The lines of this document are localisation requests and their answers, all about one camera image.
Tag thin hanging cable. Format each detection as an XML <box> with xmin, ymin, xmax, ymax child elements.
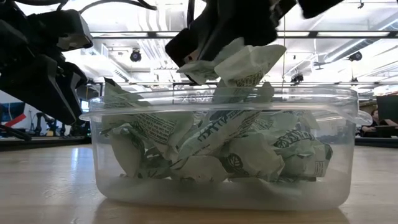
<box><xmin>280</xmin><ymin>15</ymin><xmax>286</xmax><ymax>91</ymax></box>

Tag white stevia sweetener packet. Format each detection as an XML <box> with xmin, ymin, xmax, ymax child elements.
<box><xmin>177</xmin><ymin>110</ymin><xmax>262</xmax><ymax>161</ymax></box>
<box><xmin>101</xmin><ymin>77</ymin><xmax>195</xmax><ymax>162</ymax></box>
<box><xmin>214</xmin><ymin>44</ymin><xmax>287</xmax><ymax>88</ymax></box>
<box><xmin>257</xmin><ymin>110</ymin><xmax>321</xmax><ymax>138</ymax></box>
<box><xmin>108</xmin><ymin>130</ymin><xmax>146</xmax><ymax>178</ymax></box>
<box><xmin>177</xmin><ymin>37</ymin><xmax>246</xmax><ymax>85</ymax></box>
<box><xmin>170</xmin><ymin>155</ymin><xmax>229</xmax><ymax>183</ymax></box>
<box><xmin>273</xmin><ymin>130</ymin><xmax>333</xmax><ymax>180</ymax></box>
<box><xmin>220</xmin><ymin>133</ymin><xmax>285</xmax><ymax>181</ymax></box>

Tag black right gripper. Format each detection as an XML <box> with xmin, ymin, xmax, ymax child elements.
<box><xmin>164</xmin><ymin>0</ymin><xmax>343</xmax><ymax>68</ymax></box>

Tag clear plastic container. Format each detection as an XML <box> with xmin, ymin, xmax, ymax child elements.
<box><xmin>79</xmin><ymin>86</ymin><xmax>373</xmax><ymax>212</ymax></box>

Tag person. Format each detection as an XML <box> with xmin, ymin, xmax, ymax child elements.
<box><xmin>360</xmin><ymin>108</ymin><xmax>398</xmax><ymax>133</ymax></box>

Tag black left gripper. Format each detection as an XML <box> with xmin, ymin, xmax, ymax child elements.
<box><xmin>0</xmin><ymin>9</ymin><xmax>93</xmax><ymax>125</ymax></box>

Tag dark background monitor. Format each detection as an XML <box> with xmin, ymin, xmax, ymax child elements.
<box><xmin>376</xmin><ymin>95</ymin><xmax>398</xmax><ymax>124</ymax></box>

